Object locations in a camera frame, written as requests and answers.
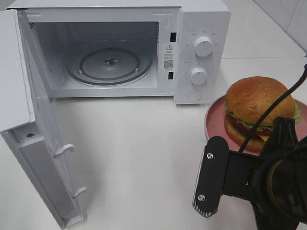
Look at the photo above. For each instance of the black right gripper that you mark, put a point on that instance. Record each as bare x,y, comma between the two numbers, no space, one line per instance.
279,179

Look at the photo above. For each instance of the burger with lettuce and tomato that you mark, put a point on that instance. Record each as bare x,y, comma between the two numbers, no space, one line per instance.
246,101

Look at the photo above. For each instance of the pink round plate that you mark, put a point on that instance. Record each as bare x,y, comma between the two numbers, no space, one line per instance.
214,122

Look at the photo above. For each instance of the round white door button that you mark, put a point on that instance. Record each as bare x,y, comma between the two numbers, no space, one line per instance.
194,95

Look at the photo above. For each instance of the white microwave door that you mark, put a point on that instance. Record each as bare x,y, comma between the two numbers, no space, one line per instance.
27,122

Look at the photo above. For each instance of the lower white timer knob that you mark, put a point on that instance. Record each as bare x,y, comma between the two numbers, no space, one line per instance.
198,76

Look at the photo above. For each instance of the upper white power knob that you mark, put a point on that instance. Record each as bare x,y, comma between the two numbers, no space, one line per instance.
203,45

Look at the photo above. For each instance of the white microwave oven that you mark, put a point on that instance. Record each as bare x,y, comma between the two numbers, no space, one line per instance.
168,27

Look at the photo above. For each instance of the glass microwave turntable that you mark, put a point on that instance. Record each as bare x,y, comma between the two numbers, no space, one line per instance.
109,62

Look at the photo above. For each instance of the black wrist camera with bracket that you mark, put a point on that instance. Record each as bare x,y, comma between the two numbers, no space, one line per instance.
224,172

